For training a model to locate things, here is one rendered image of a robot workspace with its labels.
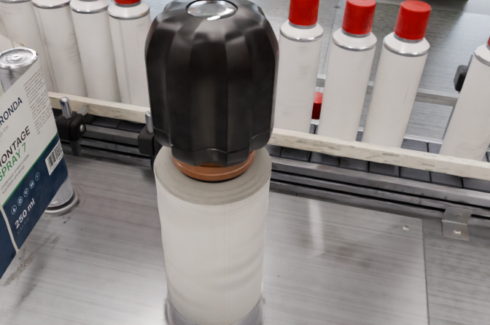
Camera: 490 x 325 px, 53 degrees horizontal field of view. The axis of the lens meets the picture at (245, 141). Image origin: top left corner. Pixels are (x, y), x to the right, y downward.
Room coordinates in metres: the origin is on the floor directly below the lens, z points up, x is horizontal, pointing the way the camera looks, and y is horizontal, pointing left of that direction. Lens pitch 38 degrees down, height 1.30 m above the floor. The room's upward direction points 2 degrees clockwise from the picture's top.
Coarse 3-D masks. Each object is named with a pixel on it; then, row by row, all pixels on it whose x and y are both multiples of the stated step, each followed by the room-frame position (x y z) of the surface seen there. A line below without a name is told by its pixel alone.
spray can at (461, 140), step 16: (480, 48) 0.50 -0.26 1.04; (480, 64) 0.49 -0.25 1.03; (464, 80) 0.50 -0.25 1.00; (480, 80) 0.48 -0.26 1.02; (464, 96) 0.49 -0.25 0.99; (480, 96) 0.48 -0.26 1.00; (464, 112) 0.48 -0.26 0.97; (480, 112) 0.47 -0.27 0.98; (448, 128) 0.50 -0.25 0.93; (464, 128) 0.48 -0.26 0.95; (480, 128) 0.47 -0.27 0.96; (448, 144) 0.49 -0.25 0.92; (464, 144) 0.47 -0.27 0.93; (480, 144) 0.47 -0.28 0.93; (480, 160) 0.47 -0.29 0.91
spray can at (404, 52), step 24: (408, 0) 0.53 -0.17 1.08; (408, 24) 0.50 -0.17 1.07; (384, 48) 0.51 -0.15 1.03; (408, 48) 0.50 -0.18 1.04; (384, 72) 0.50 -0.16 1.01; (408, 72) 0.49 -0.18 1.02; (384, 96) 0.50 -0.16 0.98; (408, 96) 0.49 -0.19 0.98; (384, 120) 0.49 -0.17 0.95; (384, 144) 0.49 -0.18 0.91
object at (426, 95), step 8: (320, 80) 0.56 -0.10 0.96; (368, 88) 0.55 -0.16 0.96; (416, 96) 0.54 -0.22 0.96; (424, 96) 0.54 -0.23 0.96; (432, 96) 0.53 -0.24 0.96; (440, 96) 0.53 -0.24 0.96; (448, 96) 0.53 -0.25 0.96; (456, 96) 0.53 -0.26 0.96; (440, 104) 0.53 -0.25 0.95; (448, 104) 0.53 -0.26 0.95
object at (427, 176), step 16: (112, 128) 0.55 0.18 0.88; (128, 128) 0.55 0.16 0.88; (416, 144) 0.53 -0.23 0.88; (432, 144) 0.54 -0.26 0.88; (304, 160) 0.49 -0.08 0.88; (320, 160) 0.49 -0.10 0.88; (336, 160) 0.49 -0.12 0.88; (352, 160) 0.50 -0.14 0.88; (400, 176) 0.47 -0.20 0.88; (416, 176) 0.47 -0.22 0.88; (432, 176) 0.47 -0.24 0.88; (448, 176) 0.47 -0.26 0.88
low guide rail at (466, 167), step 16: (64, 96) 0.57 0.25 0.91; (96, 112) 0.55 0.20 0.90; (112, 112) 0.55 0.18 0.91; (128, 112) 0.54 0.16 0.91; (144, 112) 0.54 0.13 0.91; (272, 144) 0.50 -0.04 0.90; (288, 144) 0.50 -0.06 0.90; (304, 144) 0.49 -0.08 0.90; (320, 144) 0.49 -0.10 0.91; (336, 144) 0.49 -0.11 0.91; (352, 144) 0.48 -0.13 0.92; (368, 144) 0.49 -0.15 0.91; (368, 160) 0.48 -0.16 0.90; (384, 160) 0.47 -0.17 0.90; (400, 160) 0.47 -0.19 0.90; (416, 160) 0.47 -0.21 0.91; (432, 160) 0.46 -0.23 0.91; (448, 160) 0.46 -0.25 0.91; (464, 160) 0.46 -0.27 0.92; (464, 176) 0.45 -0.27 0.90; (480, 176) 0.45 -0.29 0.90
